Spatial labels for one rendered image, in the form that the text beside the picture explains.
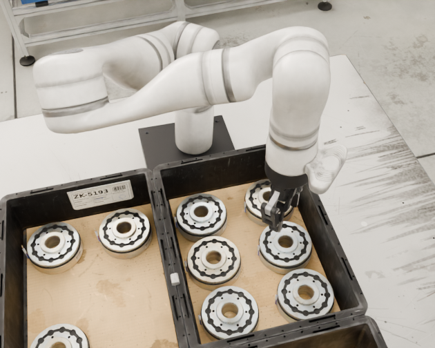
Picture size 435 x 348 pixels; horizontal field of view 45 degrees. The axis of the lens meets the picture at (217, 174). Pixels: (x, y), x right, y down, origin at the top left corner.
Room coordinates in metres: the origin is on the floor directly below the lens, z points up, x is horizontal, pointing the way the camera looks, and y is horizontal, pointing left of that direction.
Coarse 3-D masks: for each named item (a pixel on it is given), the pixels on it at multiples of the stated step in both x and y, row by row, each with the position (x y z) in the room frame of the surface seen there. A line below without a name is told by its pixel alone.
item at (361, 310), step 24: (264, 144) 0.74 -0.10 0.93; (168, 168) 0.69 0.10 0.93; (312, 192) 0.62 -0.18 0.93; (168, 216) 0.57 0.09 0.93; (168, 240) 0.52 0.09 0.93; (336, 240) 0.50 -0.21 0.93; (360, 288) 0.41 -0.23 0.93; (336, 312) 0.37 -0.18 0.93; (360, 312) 0.37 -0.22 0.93; (192, 336) 0.34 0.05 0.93; (240, 336) 0.34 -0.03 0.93; (264, 336) 0.33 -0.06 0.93
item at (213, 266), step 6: (216, 246) 0.54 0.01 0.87; (204, 252) 0.53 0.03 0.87; (210, 252) 0.53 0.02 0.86; (216, 252) 0.53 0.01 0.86; (222, 252) 0.53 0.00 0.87; (204, 258) 0.52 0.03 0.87; (222, 258) 0.51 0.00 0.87; (204, 264) 0.50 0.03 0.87; (210, 264) 0.50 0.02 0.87; (216, 264) 0.50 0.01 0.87; (222, 264) 0.50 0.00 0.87
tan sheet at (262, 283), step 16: (208, 192) 0.70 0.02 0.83; (224, 192) 0.70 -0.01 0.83; (240, 192) 0.70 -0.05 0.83; (176, 208) 0.66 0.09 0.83; (240, 208) 0.66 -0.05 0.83; (240, 224) 0.61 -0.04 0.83; (256, 224) 0.61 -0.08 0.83; (304, 224) 0.61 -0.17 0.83; (240, 240) 0.58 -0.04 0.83; (256, 240) 0.57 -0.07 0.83; (256, 256) 0.54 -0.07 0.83; (240, 272) 0.50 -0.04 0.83; (256, 272) 0.50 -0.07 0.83; (272, 272) 0.50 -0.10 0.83; (320, 272) 0.50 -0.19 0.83; (192, 288) 0.47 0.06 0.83; (256, 288) 0.47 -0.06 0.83; (272, 288) 0.47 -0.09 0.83; (272, 304) 0.43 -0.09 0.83; (336, 304) 0.43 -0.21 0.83; (272, 320) 0.40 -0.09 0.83
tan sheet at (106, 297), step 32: (96, 224) 0.63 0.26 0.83; (96, 256) 0.55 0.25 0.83; (160, 256) 0.55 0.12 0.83; (32, 288) 0.49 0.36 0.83; (64, 288) 0.49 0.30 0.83; (96, 288) 0.48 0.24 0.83; (128, 288) 0.48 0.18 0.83; (160, 288) 0.48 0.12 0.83; (32, 320) 0.42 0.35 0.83; (64, 320) 0.42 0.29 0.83; (96, 320) 0.42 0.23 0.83; (128, 320) 0.42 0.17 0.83; (160, 320) 0.41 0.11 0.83
